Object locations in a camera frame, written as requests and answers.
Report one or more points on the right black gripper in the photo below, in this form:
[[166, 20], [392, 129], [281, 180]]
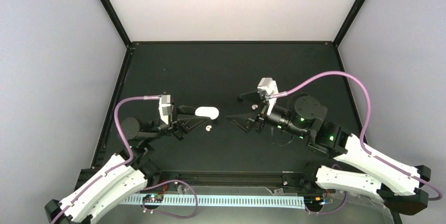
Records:
[[243, 125]]

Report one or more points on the black front mounting rail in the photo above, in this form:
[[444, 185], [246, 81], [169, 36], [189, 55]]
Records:
[[223, 177]]

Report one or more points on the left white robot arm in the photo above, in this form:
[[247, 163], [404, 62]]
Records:
[[124, 175]]

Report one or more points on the black frame post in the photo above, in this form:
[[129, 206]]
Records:
[[112, 14], [348, 21]]

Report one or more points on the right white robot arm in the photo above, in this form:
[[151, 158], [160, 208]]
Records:
[[382, 179]]

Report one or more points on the white earbud charging case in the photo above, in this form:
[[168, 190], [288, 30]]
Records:
[[206, 111]]

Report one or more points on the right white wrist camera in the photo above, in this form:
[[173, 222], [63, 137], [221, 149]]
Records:
[[266, 88]]

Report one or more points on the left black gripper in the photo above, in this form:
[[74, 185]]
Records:
[[176, 128]]

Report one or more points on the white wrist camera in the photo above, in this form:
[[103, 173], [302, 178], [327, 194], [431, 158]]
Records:
[[165, 108], [266, 88]]

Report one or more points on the left black frame post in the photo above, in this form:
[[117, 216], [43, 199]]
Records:
[[112, 14]]

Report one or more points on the white slotted cable duct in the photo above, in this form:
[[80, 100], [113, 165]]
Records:
[[293, 202]]

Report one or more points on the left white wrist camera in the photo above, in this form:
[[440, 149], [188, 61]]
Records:
[[165, 108]]

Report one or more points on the right black frame post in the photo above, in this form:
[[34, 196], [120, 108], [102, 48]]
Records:
[[348, 21]]

